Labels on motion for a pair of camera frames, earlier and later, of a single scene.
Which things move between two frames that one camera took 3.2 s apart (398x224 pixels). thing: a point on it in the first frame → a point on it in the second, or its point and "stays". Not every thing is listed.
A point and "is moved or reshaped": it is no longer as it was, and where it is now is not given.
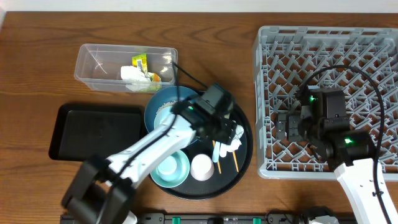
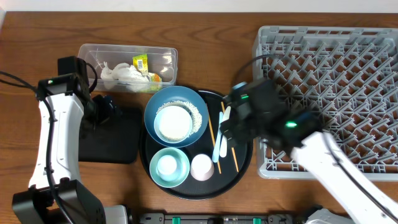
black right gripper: [281, 122] → [237, 123]
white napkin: [235, 144] is moved or reshaped
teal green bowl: [173, 171] stays
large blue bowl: [162, 97] stays
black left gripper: [224, 131] → [106, 109]
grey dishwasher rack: [285, 58] stays
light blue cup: [170, 168] stays
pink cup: [202, 167] stays
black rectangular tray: [79, 131] stays
